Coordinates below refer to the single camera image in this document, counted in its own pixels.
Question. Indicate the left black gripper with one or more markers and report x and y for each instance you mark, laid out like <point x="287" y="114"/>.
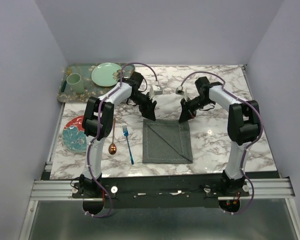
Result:
<point x="148" y="109"/>

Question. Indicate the blue metal fork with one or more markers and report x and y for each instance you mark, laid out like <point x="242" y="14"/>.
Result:
<point x="126" y="134"/>

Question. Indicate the green handled utensil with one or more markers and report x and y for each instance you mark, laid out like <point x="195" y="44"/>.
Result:
<point x="64" y="86"/>

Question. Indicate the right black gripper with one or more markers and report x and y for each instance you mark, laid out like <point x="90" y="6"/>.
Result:
<point x="185" y="110"/>

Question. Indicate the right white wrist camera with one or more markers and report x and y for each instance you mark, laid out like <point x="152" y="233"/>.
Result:
<point x="180" y="90"/>

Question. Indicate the aluminium frame rail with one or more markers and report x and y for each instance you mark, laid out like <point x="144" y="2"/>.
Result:
<point x="263" y="189"/>

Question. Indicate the mint green cup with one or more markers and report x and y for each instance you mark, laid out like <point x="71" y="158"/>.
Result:
<point x="76" y="83"/>

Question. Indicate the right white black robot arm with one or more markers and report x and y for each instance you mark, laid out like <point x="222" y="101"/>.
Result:
<point x="244" y="126"/>

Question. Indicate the dark grey cloth napkin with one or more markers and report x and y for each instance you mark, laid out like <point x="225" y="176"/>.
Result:
<point x="166" y="142"/>

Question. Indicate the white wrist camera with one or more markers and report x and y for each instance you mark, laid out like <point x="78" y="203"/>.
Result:
<point x="180" y="90"/>
<point x="154" y="91"/>

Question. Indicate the copper spoon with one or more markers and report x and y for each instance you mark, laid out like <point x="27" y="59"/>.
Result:
<point x="112" y="148"/>

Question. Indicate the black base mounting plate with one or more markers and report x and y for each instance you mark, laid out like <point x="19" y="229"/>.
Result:
<point x="116" y="191"/>

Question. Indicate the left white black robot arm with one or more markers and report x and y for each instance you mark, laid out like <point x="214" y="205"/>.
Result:
<point x="98" y="121"/>

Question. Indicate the red blue floral plate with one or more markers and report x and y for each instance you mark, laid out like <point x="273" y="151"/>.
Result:
<point x="73" y="136"/>

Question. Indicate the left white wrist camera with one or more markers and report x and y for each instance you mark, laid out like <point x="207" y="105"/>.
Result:
<point x="154" y="91"/>

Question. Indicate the mint green plate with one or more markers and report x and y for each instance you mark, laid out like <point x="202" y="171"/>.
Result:
<point x="106" y="74"/>

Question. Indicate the green floral tray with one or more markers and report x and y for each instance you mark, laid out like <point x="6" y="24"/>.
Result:
<point x="91" y="89"/>

